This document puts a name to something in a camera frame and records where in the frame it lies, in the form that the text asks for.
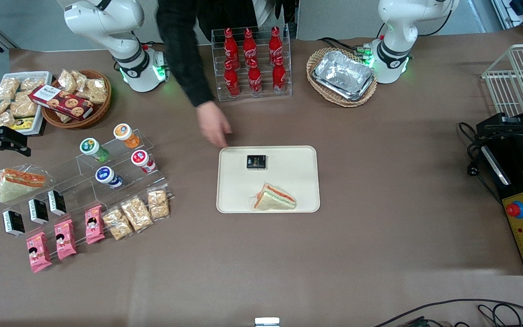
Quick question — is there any orange gum bottle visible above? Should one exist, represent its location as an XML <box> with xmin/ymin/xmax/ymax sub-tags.
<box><xmin>113</xmin><ymin>123</ymin><xmax>141</xmax><ymax>149</ymax></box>

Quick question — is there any blue gum bottle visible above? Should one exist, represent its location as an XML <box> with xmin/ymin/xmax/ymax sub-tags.
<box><xmin>95</xmin><ymin>166</ymin><xmax>124</xmax><ymax>189</ymax></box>

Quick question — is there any clear acrylic bottle rack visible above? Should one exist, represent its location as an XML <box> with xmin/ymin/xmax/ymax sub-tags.
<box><xmin>211</xmin><ymin>25</ymin><xmax>293</xmax><ymax>103</ymax></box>

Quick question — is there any looped black cable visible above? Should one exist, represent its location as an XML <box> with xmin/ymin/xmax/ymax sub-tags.
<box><xmin>478</xmin><ymin>303</ymin><xmax>523</xmax><ymax>327</ymax></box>

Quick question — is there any wrapped triangle sandwich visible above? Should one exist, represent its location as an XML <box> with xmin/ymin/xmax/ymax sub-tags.
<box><xmin>253</xmin><ymin>182</ymin><xmax>298</xmax><ymax>212</ymax></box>
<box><xmin>0</xmin><ymin>164</ymin><xmax>49</xmax><ymax>204</ymax></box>

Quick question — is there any long black cable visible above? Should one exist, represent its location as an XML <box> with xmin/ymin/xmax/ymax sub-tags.
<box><xmin>373</xmin><ymin>298</ymin><xmax>523</xmax><ymax>327</ymax></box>

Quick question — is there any cream plastic tray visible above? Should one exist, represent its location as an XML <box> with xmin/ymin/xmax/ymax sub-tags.
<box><xmin>216</xmin><ymin>145</ymin><xmax>321</xmax><ymax>214</ymax></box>

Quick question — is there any dark metal bar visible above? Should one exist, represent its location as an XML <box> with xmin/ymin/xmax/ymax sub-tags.
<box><xmin>0</xmin><ymin>20</ymin><xmax>20</xmax><ymax>51</ymax></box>

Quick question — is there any black power cable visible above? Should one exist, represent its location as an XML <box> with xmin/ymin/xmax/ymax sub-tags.
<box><xmin>458</xmin><ymin>121</ymin><xmax>503</xmax><ymax>206</ymax></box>

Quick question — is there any person's dark-clothed torso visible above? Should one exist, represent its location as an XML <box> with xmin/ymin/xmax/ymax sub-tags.
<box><xmin>197</xmin><ymin>0</ymin><xmax>299</xmax><ymax>46</ymax></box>

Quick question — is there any clear-wrapped granola bar pack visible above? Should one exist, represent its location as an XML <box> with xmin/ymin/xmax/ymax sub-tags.
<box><xmin>146</xmin><ymin>187</ymin><xmax>172</xmax><ymax>222</ymax></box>
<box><xmin>102</xmin><ymin>206</ymin><xmax>134</xmax><ymax>242</ymax></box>
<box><xmin>120</xmin><ymin>195</ymin><xmax>154</xmax><ymax>233</ymax></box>

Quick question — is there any metal frame shelf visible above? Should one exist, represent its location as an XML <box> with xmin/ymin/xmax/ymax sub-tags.
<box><xmin>491</xmin><ymin>0</ymin><xmax>523</xmax><ymax>33</ymax></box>

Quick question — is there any small black white-label box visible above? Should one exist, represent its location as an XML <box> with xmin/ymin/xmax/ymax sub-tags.
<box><xmin>28</xmin><ymin>198</ymin><xmax>50</xmax><ymax>225</ymax></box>
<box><xmin>47</xmin><ymin>190</ymin><xmax>68</xmax><ymax>217</ymax></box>
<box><xmin>2</xmin><ymin>209</ymin><xmax>26</xmax><ymax>237</ymax></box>

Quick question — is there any clear acrylic tiered stand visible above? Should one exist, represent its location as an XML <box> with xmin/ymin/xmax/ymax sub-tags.
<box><xmin>0</xmin><ymin>129</ymin><xmax>174</xmax><ymax>255</ymax></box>

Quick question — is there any red cola bottle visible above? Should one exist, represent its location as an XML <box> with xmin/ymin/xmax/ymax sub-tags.
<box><xmin>223</xmin><ymin>60</ymin><xmax>241</xmax><ymax>98</ymax></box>
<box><xmin>247</xmin><ymin>58</ymin><xmax>262</xmax><ymax>95</ymax></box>
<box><xmin>268</xmin><ymin>26</ymin><xmax>284</xmax><ymax>64</ymax></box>
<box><xmin>223</xmin><ymin>27</ymin><xmax>240</xmax><ymax>69</ymax></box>
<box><xmin>242</xmin><ymin>28</ymin><xmax>258</xmax><ymax>66</ymax></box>
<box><xmin>272</xmin><ymin>55</ymin><xmax>287</xmax><ymax>94</ymax></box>

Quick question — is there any red cookie box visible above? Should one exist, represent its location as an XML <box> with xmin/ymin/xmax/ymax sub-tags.
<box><xmin>28</xmin><ymin>84</ymin><xmax>94</xmax><ymax>121</ymax></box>

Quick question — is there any small yellow packet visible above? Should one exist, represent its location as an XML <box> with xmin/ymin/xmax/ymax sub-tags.
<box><xmin>9</xmin><ymin>117</ymin><xmax>35</xmax><ymax>132</ymax></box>

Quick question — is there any pink snack pack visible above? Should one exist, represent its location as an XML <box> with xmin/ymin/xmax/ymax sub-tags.
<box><xmin>25</xmin><ymin>231</ymin><xmax>53</xmax><ymax>273</ymax></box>
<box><xmin>84</xmin><ymin>205</ymin><xmax>106</xmax><ymax>245</ymax></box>
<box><xmin>54</xmin><ymin>218</ymin><xmax>78</xmax><ymax>261</ymax></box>

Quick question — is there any black control box yellow panel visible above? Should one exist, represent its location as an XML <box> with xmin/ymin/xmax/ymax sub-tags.
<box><xmin>476</xmin><ymin>114</ymin><xmax>523</xmax><ymax>276</ymax></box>

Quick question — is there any light woven wicker basket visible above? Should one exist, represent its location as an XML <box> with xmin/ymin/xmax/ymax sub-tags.
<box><xmin>306</xmin><ymin>47</ymin><xmax>378</xmax><ymax>108</ymax></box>

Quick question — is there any white wire basket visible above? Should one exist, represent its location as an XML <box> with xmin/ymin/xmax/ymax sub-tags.
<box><xmin>481</xmin><ymin>43</ymin><xmax>523</xmax><ymax>119</ymax></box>

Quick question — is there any forearm in black sleeve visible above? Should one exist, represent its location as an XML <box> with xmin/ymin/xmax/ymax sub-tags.
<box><xmin>156</xmin><ymin>0</ymin><xmax>216</xmax><ymax>108</ymax></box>

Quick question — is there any white rectangular plastic tray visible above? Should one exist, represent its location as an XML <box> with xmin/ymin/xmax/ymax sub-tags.
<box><xmin>0</xmin><ymin>71</ymin><xmax>53</xmax><ymax>137</ymax></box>

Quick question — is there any round brown wicker basket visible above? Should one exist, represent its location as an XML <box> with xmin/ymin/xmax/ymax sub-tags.
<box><xmin>41</xmin><ymin>69</ymin><xmax>112</xmax><ymax>130</ymax></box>

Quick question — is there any green gum bottle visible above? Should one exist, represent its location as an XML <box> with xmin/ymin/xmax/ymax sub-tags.
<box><xmin>79</xmin><ymin>138</ymin><xmax>110</xmax><ymax>164</ymax></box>

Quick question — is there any person's bare hand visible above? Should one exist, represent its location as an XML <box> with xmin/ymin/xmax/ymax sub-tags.
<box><xmin>197</xmin><ymin>100</ymin><xmax>234</xmax><ymax>149</ymax></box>

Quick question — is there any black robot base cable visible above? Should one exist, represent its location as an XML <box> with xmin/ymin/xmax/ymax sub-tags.
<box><xmin>317</xmin><ymin>36</ymin><xmax>373</xmax><ymax>53</ymax></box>

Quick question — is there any aluminium foil tray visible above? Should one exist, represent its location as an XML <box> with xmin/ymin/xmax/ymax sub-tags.
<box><xmin>312</xmin><ymin>50</ymin><xmax>376</xmax><ymax>102</ymax></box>

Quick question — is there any red gum bottle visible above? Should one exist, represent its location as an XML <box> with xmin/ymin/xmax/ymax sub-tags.
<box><xmin>131</xmin><ymin>149</ymin><xmax>157</xmax><ymax>174</ymax></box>

